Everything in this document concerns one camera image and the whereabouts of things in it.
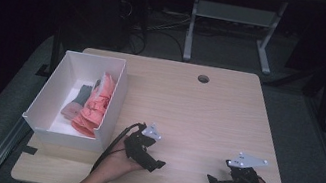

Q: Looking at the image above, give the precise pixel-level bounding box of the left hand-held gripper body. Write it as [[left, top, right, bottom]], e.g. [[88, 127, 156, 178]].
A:
[[119, 119, 165, 173]]

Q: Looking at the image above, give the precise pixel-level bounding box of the grey and mauve glove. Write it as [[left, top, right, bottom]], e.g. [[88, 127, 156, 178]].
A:
[[59, 81, 100, 125]]

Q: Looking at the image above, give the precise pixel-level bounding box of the white storage box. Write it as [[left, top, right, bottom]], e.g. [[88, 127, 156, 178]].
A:
[[17, 43, 134, 157]]

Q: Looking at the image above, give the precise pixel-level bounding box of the person's left hand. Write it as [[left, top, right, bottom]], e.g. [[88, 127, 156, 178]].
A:
[[93, 136, 150, 183]]

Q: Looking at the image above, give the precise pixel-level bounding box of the black tape strip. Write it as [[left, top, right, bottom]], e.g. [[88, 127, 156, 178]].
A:
[[21, 144, 39, 156]]

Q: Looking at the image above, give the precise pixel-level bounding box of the grey metal stand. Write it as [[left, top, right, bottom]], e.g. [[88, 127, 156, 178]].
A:
[[181, 0, 290, 78]]

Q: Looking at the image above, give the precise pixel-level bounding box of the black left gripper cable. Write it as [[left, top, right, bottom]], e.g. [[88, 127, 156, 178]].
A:
[[89, 114, 148, 182]]

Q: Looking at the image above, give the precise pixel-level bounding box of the floor cables bundle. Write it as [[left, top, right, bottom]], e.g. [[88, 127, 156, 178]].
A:
[[123, 1, 193, 64]]

